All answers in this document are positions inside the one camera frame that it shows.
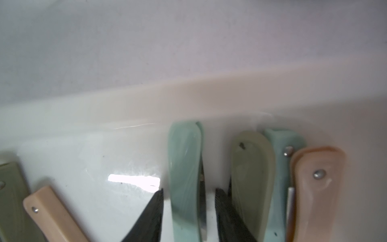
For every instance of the pink knife far right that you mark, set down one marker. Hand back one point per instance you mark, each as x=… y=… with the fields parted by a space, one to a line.
x=51 y=216

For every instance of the hidden mint knife in box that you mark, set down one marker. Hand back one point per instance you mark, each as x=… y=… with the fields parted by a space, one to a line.
x=285 y=143

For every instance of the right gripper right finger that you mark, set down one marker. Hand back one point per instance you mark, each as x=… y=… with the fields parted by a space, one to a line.
x=230 y=226

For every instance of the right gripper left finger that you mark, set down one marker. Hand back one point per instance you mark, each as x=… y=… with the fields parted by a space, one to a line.
x=148 y=227

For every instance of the white plastic storage box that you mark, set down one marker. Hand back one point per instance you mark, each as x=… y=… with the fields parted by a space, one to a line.
x=105 y=153

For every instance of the pink knife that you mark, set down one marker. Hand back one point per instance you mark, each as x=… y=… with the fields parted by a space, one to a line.
x=51 y=216
x=316 y=178

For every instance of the olive knife in box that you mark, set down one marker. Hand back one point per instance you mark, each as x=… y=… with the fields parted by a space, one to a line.
x=16 y=224
x=253 y=170

